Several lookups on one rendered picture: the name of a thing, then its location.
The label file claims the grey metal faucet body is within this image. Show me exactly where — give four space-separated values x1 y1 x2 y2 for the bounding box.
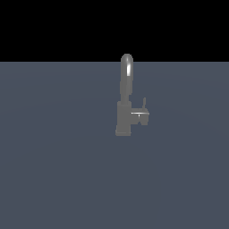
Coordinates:
114 53 135 137

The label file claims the grey faucet side handle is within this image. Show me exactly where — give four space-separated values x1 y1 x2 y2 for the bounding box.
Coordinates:
131 97 150 126

